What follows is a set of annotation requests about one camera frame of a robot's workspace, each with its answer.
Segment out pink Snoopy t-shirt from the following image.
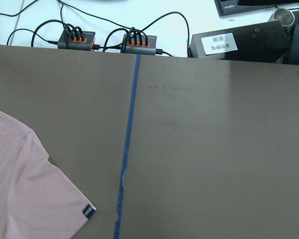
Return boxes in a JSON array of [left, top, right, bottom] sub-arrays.
[[0, 111, 96, 239]]

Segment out grey orange usb hub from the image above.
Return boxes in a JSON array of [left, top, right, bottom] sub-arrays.
[[121, 28, 157, 55], [57, 24, 96, 51]]

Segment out black monitor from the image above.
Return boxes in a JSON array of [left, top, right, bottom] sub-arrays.
[[214, 0, 299, 16]]

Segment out black box with white label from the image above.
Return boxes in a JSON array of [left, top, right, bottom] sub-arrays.
[[189, 21, 290, 62]]

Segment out silver metal cup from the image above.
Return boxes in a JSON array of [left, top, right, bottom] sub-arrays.
[[270, 8, 295, 28]]

